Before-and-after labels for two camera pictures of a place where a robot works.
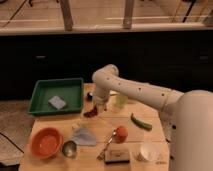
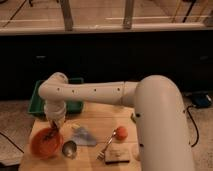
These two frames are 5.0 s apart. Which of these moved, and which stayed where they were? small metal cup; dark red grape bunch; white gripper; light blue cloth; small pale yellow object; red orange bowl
Moved: dark red grape bunch; white gripper
Stayed: light blue cloth; small pale yellow object; small metal cup; red orange bowl
